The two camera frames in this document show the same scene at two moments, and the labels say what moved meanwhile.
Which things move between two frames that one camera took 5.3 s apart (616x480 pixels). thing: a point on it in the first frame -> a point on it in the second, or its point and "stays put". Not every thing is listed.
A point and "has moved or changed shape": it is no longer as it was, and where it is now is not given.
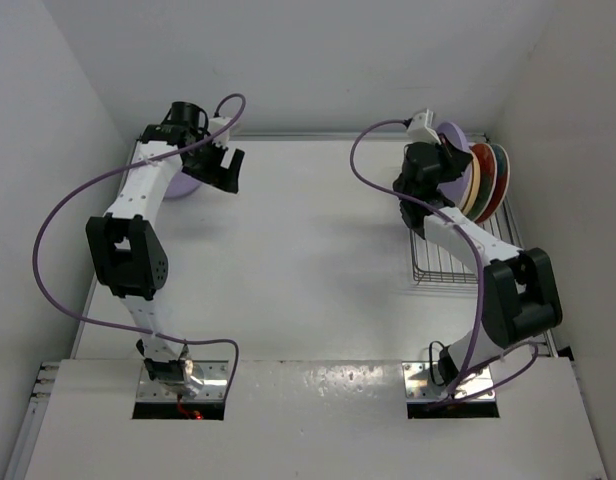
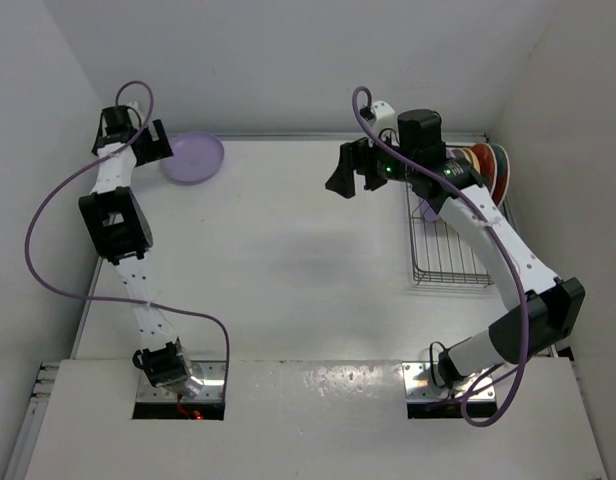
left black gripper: [217, 175] -> [158, 149]
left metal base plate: [214, 387] stays put
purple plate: [454, 190] has moved or changed shape
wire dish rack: [431, 265] stays put
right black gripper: [456, 161] -> [354, 155]
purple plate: [182, 184] has moved or changed shape
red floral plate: [502, 184] stays put
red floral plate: [487, 161] stays put
